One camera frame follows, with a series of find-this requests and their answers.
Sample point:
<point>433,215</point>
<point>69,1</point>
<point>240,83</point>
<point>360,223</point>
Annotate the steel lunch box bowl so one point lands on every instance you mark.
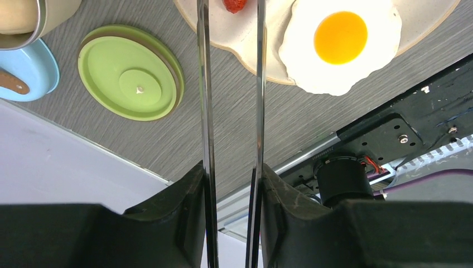
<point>51,13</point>

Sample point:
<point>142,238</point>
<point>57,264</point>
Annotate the red toy sausage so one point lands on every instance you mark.
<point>234,6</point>

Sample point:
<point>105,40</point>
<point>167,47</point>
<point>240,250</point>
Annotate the light blue lid with strap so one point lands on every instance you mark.
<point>29,73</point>

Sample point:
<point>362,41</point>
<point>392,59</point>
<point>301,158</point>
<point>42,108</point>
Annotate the green round lid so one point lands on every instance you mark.
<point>130,72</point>

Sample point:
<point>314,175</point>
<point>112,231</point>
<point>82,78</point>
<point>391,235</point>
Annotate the white dumpling bun toy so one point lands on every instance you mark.
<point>18,16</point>

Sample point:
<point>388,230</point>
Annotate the fried egg toy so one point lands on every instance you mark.
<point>328,46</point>

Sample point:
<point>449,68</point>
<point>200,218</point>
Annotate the steel tongs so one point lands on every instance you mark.
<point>255,202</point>

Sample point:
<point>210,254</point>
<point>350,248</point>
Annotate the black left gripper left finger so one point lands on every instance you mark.
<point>166,230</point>

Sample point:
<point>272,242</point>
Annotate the cream divided plate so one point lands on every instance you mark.
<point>237,32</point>

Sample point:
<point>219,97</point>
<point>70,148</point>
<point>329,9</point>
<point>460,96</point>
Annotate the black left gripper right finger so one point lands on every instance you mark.
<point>368,233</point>

